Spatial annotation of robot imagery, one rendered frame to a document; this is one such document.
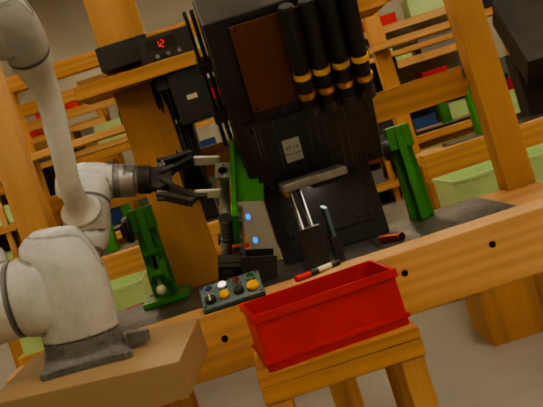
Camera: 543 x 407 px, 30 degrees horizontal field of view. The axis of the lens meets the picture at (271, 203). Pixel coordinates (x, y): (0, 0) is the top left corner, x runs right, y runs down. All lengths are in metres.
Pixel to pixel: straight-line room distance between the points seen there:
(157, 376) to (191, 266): 1.14
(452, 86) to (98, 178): 1.12
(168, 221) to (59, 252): 1.01
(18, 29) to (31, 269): 0.56
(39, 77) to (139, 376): 0.82
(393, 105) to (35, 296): 1.46
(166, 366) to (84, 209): 0.76
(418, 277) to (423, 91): 0.85
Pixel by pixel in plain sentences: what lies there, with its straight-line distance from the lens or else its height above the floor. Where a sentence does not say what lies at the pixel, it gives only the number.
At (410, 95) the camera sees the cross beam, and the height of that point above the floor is 1.24.
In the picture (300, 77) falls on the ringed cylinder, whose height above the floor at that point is 1.36.
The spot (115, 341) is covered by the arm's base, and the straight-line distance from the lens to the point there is 2.03.
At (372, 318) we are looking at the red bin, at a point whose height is 0.84.
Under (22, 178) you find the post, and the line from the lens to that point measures 3.01.
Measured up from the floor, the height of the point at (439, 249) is 0.88.
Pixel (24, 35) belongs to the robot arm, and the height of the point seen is 1.62.
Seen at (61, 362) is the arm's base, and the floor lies 0.96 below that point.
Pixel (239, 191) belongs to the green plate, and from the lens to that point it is 2.59.
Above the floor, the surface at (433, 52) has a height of 1.54.
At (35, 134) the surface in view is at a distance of 12.20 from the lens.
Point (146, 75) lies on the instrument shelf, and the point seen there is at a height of 1.51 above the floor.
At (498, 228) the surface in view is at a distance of 2.44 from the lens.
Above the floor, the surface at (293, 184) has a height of 1.13.
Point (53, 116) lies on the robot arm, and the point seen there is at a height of 1.45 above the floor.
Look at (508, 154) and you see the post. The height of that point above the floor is 0.98.
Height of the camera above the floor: 1.27
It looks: 4 degrees down
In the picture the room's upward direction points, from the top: 18 degrees counter-clockwise
